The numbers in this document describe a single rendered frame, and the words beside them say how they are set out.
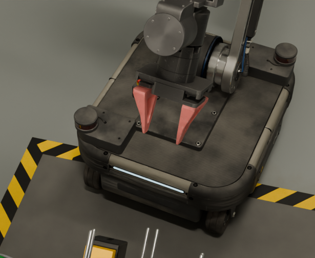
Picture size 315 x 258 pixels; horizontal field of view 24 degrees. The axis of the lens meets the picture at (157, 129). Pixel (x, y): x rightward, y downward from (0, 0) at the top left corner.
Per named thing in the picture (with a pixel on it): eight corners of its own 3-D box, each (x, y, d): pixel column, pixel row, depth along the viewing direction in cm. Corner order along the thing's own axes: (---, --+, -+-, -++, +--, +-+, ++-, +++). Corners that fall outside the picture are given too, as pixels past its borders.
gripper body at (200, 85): (197, 103, 105) (209, 54, 103) (132, 82, 108) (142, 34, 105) (211, 92, 111) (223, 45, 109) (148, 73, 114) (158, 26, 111)
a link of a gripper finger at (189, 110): (184, 155, 108) (198, 95, 105) (140, 140, 110) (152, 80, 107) (198, 141, 114) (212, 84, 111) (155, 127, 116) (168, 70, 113)
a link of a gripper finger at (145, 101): (167, 149, 109) (180, 89, 106) (123, 134, 111) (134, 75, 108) (182, 135, 115) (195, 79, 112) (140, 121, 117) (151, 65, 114)
